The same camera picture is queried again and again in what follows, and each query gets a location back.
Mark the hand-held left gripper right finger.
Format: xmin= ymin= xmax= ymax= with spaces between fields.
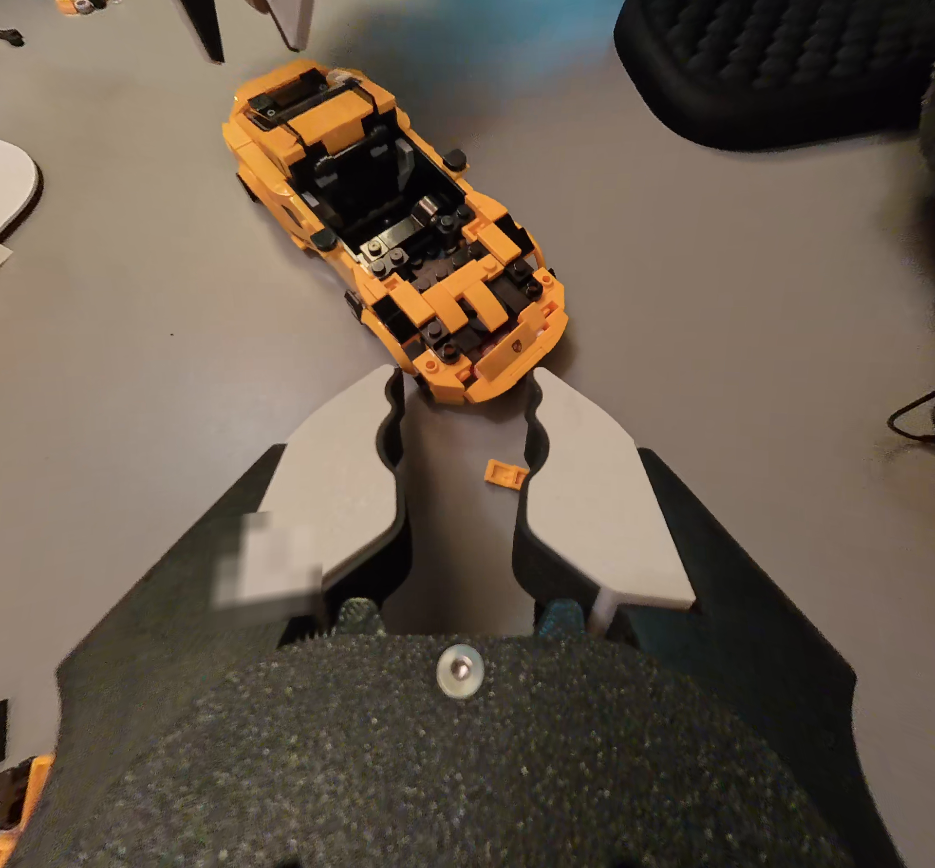
xmin=511 ymin=367 xmax=698 ymax=638

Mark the black earphone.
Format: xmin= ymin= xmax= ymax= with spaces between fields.
xmin=887 ymin=389 xmax=935 ymax=445

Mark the white wooden book stand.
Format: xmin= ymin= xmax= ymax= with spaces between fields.
xmin=0 ymin=139 xmax=45 ymax=238

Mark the pile of orange black lego pieces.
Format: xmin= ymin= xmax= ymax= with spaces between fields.
xmin=0 ymin=751 xmax=56 ymax=834

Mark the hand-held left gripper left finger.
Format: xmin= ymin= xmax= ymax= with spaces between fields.
xmin=257 ymin=364 xmax=413 ymax=621

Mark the black quilted cushion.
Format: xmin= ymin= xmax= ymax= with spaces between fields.
xmin=614 ymin=0 xmax=935 ymax=152

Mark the orange lego car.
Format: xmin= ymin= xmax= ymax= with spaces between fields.
xmin=221 ymin=58 xmax=570 ymax=407

